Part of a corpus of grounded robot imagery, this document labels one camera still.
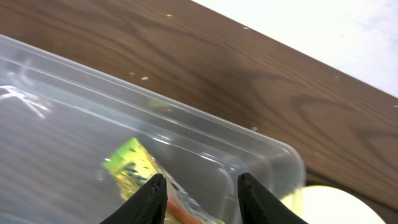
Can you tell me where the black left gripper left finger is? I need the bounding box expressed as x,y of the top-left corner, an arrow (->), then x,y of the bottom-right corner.
100,174 -> 168,224

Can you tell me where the yellow plate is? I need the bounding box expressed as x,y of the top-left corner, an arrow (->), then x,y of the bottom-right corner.
281,185 -> 385,224

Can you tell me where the green yellow snack wrapper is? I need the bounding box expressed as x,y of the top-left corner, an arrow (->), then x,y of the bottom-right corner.
103,138 -> 224,224

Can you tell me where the clear plastic bin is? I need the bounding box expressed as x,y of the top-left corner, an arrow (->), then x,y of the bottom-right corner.
1,36 -> 305,223

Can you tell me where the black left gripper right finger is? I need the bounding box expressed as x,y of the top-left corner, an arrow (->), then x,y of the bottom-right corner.
238,172 -> 307,224

